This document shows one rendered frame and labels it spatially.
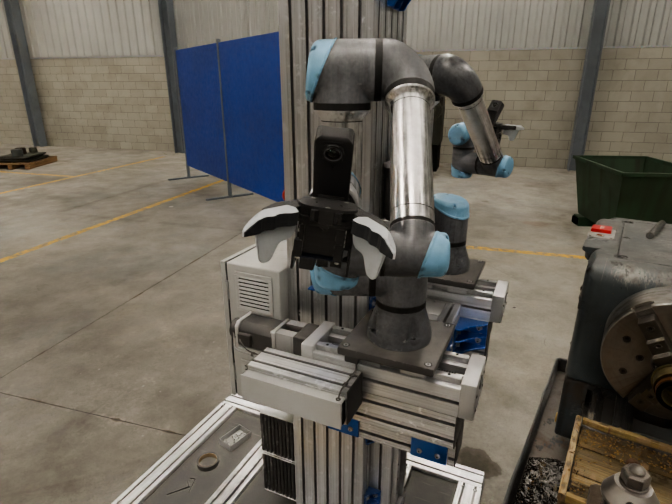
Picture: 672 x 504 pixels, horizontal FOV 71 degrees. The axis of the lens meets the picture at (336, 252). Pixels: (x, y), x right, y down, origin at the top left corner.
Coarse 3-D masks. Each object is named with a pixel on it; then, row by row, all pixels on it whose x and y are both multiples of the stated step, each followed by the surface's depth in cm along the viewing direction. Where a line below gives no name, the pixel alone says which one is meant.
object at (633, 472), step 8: (632, 464) 71; (624, 472) 71; (632, 472) 70; (640, 472) 70; (624, 480) 71; (632, 480) 70; (640, 480) 70; (648, 480) 70; (632, 488) 71; (640, 488) 70; (648, 488) 71
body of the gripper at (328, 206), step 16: (320, 208) 54; (336, 208) 55; (352, 208) 56; (304, 224) 55; (320, 224) 55; (336, 224) 54; (304, 240) 56; (320, 240) 56; (336, 240) 55; (352, 240) 59; (304, 256) 56; (320, 256) 57; (336, 256) 56
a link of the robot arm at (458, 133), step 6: (456, 126) 163; (462, 126) 162; (450, 132) 165; (456, 132) 164; (462, 132) 162; (450, 138) 166; (456, 138) 164; (462, 138) 163; (468, 138) 163; (456, 144) 165; (462, 144) 165; (468, 144) 165
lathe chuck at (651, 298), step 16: (624, 304) 125; (640, 304) 118; (656, 304) 114; (608, 320) 128; (624, 320) 118; (608, 336) 121; (624, 336) 119; (640, 336) 117; (608, 352) 122; (624, 352) 120; (640, 352) 118; (608, 368) 124; (624, 368) 122; (640, 368) 119; (624, 384) 123
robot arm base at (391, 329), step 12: (372, 312) 111; (384, 312) 106; (396, 312) 104; (408, 312) 104; (420, 312) 106; (372, 324) 110; (384, 324) 106; (396, 324) 104; (408, 324) 104; (420, 324) 106; (372, 336) 108; (384, 336) 106; (396, 336) 105; (408, 336) 105; (420, 336) 106; (384, 348) 106; (396, 348) 105; (408, 348) 105; (420, 348) 106
